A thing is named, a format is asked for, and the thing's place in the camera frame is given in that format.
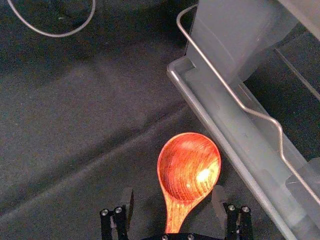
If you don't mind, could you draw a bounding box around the clear plastic case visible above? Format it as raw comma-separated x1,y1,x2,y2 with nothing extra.
166,0,320,240

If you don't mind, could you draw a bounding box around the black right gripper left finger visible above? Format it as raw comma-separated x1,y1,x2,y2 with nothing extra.
99,186,135,240

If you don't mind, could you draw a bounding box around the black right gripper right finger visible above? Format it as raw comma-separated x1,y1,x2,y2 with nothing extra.
211,184,254,240

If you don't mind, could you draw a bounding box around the reddish wooden spoon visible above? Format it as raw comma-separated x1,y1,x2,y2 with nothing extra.
156,132,222,234

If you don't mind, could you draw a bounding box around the thin grey cable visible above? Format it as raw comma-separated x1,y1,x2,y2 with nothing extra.
6,0,97,39

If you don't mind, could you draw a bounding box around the black table cloth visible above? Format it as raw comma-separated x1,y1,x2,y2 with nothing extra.
0,0,320,240

